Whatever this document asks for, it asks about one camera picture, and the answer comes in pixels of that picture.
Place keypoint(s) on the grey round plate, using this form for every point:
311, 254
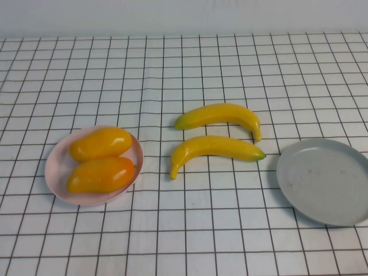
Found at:
325, 184

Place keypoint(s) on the yellow mango with orange end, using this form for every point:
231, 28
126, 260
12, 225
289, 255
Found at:
100, 175

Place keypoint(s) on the white black-grid tablecloth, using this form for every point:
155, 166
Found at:
143, 86

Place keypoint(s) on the yellow banana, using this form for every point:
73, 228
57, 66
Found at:
218, 146
218, 113

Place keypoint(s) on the pink round plate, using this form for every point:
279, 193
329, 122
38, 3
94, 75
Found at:
57, 175

